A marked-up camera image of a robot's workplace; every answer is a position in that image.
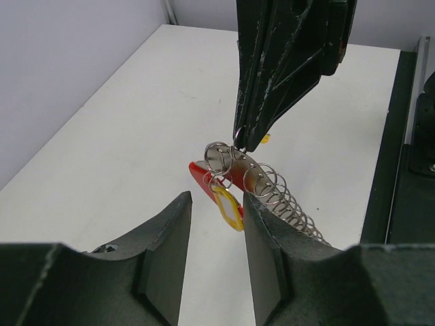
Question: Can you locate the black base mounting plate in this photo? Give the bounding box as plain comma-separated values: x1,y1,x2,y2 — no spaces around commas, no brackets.
360,52,434,244

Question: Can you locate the right aluminium table rail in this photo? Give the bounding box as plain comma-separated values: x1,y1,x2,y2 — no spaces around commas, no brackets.
413,35,431,54

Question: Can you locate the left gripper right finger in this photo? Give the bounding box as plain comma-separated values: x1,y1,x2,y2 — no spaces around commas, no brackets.
243,194,434,325

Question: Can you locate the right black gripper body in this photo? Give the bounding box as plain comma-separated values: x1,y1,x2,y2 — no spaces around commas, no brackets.
322,0,357,76

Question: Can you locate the key with yellow window tag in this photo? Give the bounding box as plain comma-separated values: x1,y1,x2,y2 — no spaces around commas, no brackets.
233,125,271,152

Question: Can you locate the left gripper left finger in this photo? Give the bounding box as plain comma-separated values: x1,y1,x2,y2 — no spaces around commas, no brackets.
1,192,192,325

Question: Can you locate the right aluminium frame post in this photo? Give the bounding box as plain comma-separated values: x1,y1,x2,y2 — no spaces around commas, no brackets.
164,0,179,25

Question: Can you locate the red handled key organizer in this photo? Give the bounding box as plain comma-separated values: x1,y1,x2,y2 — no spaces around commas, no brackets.
188,141,328,245

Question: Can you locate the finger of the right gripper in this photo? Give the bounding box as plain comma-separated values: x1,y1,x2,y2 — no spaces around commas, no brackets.
233,1,268,149
251,1,330,132

